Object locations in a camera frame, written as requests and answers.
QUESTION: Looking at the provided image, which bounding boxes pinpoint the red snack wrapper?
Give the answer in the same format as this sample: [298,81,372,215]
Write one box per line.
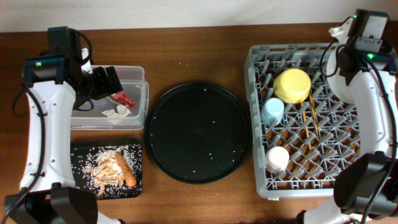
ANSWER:
[109,91,136,108]

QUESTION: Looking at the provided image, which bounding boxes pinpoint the white tissue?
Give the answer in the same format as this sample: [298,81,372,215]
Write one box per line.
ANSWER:
[101,105,131,118]

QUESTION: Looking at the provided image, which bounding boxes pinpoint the yellow bowl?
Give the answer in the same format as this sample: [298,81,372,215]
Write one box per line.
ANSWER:
[273,68,311,103]

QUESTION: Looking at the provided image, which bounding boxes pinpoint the wooden chopstick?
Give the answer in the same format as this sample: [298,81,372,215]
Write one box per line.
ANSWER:
[300,101,312,151]
[308,91,320,140]

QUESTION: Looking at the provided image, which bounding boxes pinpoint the pasta and rice scraps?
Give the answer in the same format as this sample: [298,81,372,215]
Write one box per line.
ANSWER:
[79,146,142,198]

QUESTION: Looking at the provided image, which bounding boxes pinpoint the blue cup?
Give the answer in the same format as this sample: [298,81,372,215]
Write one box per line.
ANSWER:
[261,98,284,126]

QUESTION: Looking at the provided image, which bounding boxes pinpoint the orange carrot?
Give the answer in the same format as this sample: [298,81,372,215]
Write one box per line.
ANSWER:
[116,152,137,188]

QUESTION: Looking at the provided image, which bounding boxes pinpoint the pink cup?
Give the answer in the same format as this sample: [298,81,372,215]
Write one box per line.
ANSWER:
[266,146,289,174]

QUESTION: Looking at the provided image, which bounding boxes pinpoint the grey plate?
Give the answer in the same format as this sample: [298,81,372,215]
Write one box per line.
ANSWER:
[326,49,354,104]

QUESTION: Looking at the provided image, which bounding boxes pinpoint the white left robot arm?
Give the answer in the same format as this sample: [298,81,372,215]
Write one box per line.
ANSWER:
[3,27,122,223]

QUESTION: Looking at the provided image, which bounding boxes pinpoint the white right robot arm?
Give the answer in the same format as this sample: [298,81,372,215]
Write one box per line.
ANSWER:
[295,9,397,223]

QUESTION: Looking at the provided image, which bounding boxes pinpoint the grey dishwasher rack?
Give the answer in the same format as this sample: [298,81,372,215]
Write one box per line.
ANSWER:
[244,43,360,200]

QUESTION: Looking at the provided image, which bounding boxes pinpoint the clear plastic bin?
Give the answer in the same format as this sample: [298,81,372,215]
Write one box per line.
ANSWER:
[70,66,149,130]

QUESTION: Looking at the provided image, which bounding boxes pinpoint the black rectangular tray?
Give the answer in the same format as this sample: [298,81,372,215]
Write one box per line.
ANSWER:
[70,138,144,200]

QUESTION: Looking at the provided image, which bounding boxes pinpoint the round black tray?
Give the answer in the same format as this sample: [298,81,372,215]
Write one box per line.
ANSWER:
[144,81,252,184]

